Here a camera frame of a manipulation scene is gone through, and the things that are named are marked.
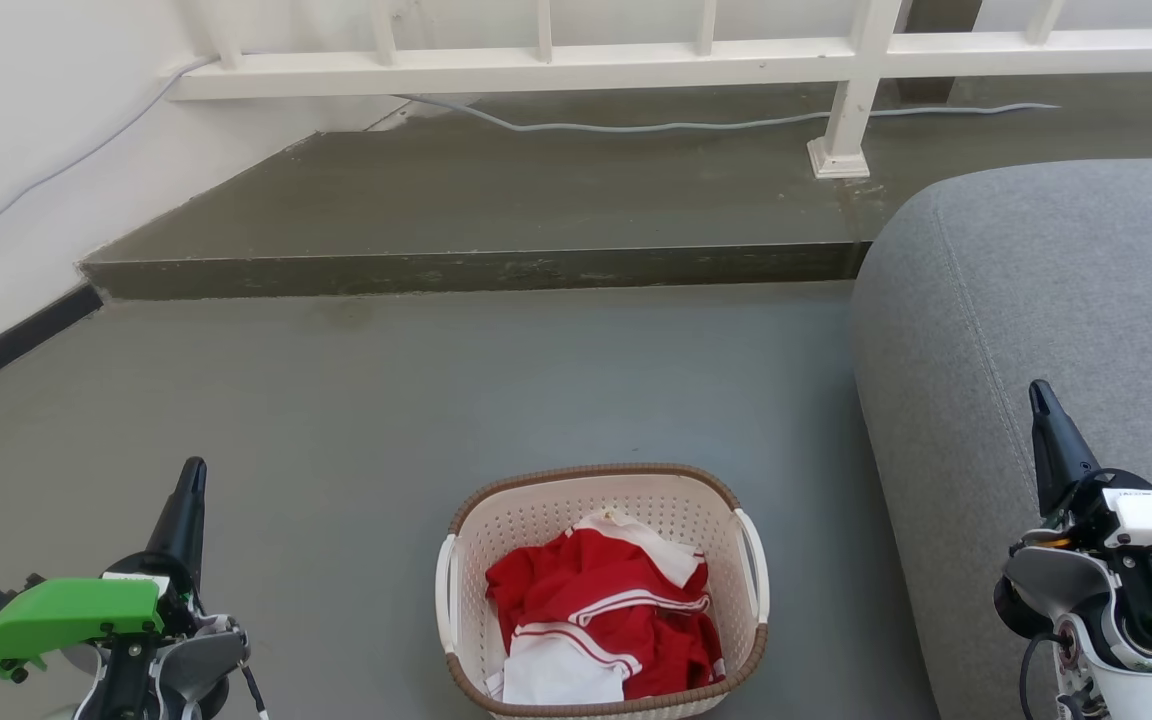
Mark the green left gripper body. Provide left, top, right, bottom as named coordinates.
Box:
left=0, top=553, right=205, bottom=708

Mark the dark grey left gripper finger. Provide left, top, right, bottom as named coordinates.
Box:
left=142, top=457, right=208, bottom=593

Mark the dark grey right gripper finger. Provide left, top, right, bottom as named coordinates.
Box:
left=1028, top=379, right=1103, bottom=518

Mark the cream perforated laundry basket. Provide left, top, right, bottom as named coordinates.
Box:
left=435, top=463, right=770, bottom=720

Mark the grey fabric sofa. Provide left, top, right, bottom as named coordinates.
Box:
left=851, top=157, right=1152, bottom=720

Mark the black baseboard strip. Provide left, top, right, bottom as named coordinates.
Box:
left=0, top=283, right=104, bottom=409

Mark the red and white garment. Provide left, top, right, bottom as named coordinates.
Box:
left=484, top=508, right=727, bottom=706

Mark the grey concrete raised step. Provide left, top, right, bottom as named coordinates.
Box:
left=79, top=75, right=1152, bottom=301

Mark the white wooden railing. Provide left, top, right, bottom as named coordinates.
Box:
left=166, top=0, right=1152, bottom=180

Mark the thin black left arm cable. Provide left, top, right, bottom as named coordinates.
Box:
left=236, top=655, right=271, bottom=720

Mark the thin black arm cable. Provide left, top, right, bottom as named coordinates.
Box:
left=1019, top=631, right=1067, bottom=720
left=236, top=655, right=271, bottom=720

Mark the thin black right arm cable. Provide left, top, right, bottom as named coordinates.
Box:
left=1019, top=631, right=1067, bottom=720

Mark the light grey cable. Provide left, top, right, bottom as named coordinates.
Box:
left=0, top=55, right=1062, bottom=263

